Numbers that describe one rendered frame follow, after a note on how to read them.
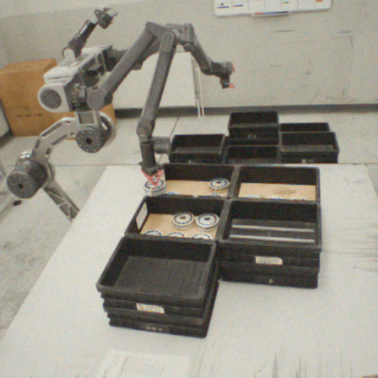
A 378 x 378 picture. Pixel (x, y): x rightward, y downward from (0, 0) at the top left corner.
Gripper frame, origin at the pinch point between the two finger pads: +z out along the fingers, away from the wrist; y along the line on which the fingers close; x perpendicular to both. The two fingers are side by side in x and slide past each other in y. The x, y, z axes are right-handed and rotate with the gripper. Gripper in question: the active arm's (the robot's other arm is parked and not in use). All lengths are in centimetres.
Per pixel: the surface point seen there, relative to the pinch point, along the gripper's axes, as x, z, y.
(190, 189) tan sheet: -25.3, 22.3, 14.5
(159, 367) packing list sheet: 34, 35, -59
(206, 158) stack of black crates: -76, 52, 81
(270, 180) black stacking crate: -59, 20, -8
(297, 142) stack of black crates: -143, 55, 59
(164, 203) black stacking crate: -5.0, 15.9, 3.8
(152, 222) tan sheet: 3.1, 22.1, 2.5
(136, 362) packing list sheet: 41, 35, -52
